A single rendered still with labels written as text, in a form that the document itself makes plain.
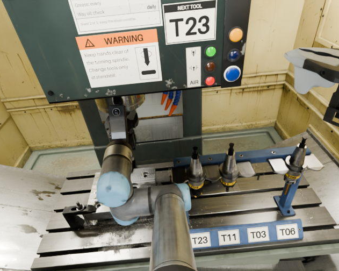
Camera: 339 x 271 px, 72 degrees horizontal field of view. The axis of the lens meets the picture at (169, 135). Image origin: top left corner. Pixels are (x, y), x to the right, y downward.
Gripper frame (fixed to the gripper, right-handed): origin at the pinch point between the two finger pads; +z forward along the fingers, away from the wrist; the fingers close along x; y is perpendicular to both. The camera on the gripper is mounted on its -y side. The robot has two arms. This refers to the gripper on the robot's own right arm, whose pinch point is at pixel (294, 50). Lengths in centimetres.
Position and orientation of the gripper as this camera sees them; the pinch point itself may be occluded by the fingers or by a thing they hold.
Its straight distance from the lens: 43.5
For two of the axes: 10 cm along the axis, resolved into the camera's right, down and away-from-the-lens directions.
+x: 8.3, -3.9, 3.9
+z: -5.5, -4.7, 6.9
